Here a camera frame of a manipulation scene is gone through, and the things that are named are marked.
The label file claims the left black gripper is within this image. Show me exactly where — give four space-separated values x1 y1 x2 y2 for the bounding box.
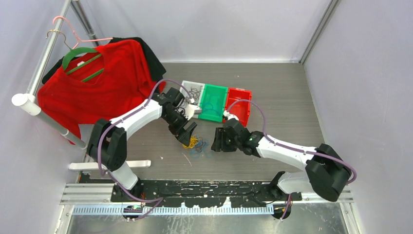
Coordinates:
162 110 196 146

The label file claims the yellow wire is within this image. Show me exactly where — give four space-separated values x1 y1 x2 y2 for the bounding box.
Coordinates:
182 136 199 150

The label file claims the brown wire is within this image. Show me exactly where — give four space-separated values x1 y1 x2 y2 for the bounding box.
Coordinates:
179 85 209 153

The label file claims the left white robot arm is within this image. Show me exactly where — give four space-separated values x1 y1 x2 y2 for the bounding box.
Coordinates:
86 88 202 201

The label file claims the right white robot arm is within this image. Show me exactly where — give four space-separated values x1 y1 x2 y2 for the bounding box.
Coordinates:
211 118 355 202

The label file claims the red plastic bin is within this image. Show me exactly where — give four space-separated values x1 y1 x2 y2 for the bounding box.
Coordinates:
224 87 252 127

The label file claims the green plastic bin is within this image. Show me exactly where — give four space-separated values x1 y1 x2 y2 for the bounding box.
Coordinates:
198 84 228 122

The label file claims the white plastic bin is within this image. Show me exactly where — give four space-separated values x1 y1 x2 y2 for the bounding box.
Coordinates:
179 80 206 109

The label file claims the black garment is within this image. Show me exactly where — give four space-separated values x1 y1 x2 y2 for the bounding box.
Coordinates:
41 37 167 84

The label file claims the red shirt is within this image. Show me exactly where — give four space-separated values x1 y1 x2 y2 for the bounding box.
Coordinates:
37 40 165 137

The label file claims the white rack foot bar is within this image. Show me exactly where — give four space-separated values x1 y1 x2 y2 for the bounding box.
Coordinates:
68 160 151 171

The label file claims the green clothes hanger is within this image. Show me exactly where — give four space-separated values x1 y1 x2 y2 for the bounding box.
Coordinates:
62 47 102 74

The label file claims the pink clothes hanger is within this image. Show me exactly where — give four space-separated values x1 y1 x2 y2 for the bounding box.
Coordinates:
53 16 113 49

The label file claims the metal clothes rack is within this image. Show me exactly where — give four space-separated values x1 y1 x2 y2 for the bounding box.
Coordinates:
11 0 97 149

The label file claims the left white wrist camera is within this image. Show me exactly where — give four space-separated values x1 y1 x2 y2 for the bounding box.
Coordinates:
184 104 202 120

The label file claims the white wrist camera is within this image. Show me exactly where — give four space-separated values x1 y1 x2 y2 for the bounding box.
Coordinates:
184 104 202 120
223 110 239 122

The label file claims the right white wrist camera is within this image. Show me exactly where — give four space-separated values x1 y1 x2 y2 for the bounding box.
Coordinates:
223 110 239 122

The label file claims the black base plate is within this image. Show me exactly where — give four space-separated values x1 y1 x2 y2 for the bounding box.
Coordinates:
111 179 302 209

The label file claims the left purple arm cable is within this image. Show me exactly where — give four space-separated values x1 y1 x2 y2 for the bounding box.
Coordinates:
97 78 195 221

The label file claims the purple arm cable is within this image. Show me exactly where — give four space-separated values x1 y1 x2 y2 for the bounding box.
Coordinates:
97 78 195 221
224 98 358 221

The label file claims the aluminium rail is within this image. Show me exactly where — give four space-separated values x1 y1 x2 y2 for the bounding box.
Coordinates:
59 181 354 216

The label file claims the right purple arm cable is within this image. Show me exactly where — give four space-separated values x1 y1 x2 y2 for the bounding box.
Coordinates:
224 98 358 221

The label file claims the gold wire hanger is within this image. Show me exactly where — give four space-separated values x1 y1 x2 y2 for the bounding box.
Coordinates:
46 29 72 50

